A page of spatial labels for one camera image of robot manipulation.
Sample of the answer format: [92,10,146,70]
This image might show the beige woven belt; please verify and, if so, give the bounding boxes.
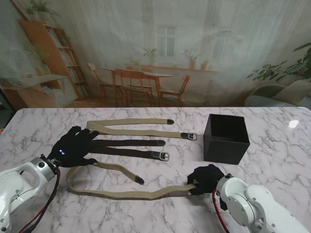
[66,162,196,201]
[86,118,198,141]

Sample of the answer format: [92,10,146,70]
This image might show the black belt storage box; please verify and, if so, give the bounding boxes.
[203,113,251,165]

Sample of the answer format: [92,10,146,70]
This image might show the arm red black cables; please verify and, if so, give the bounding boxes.
[211,190,229,233]
[24,169,61,233]

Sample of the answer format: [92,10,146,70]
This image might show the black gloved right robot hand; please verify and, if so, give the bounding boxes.
[186,164,226,196]

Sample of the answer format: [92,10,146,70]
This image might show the printed room backdrop cloth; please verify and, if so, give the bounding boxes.
[0,0,311,109]

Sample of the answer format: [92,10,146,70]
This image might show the dark brown woven belt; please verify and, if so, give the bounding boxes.
[82,138,171,162]

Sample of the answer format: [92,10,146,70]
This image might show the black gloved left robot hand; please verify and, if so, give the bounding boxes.
[47,125,100,168]

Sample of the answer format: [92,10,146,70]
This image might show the right arm red black cables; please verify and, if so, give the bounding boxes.
[211,190,229,233]

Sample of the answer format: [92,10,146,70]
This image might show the left arm red black cables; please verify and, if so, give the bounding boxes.
[24,169,61,233]

